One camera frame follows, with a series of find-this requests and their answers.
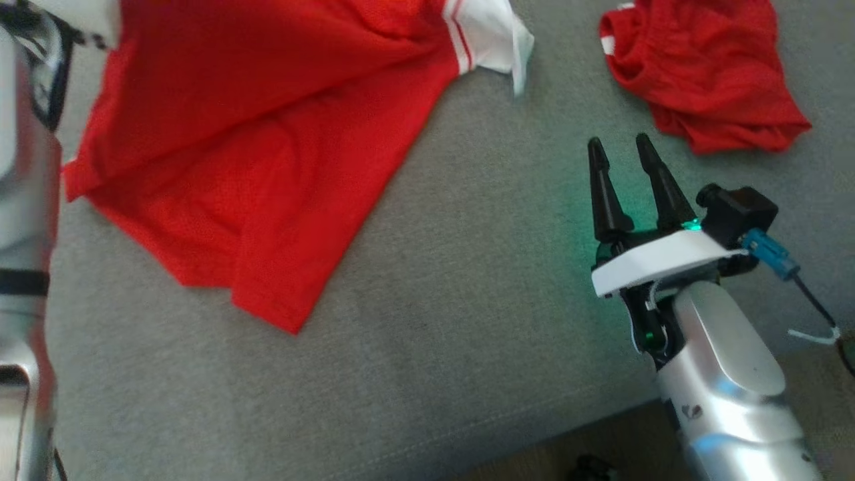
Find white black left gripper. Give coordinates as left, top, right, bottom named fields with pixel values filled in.
left=27, top=0, right=122, bottom=51

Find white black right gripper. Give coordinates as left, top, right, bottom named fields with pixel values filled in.
left=587, top=132, right=749, bottom=369

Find red shorts with white stripe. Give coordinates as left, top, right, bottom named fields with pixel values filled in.
left=598, top=0, right=814, bottom=156

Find red Bulls basketball jersey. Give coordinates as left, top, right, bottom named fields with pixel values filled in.
left=61, top=0, right=535, bottom=335

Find grey sofa seat cushion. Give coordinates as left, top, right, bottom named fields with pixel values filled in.
left=40, top=0, right=855, bottom=481

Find right blue-plug black cable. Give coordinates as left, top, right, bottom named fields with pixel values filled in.
left=740, top=228, right=855, bottom=376

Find white cable tag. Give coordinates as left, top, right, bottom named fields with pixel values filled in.
left=788, top=325, right=842, bottom=347

